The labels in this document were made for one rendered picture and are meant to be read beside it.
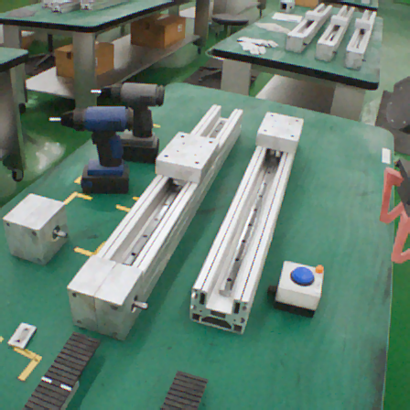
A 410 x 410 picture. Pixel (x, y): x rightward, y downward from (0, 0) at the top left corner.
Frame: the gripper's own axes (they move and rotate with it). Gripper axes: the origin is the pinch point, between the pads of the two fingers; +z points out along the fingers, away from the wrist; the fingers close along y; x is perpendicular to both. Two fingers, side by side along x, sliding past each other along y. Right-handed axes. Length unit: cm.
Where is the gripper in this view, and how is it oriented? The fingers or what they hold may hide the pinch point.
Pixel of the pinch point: (392, 235)
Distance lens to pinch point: 64.4
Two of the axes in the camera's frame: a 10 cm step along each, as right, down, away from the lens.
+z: -3.2, 7.9, 5.3
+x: 9.3, 3.7, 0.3
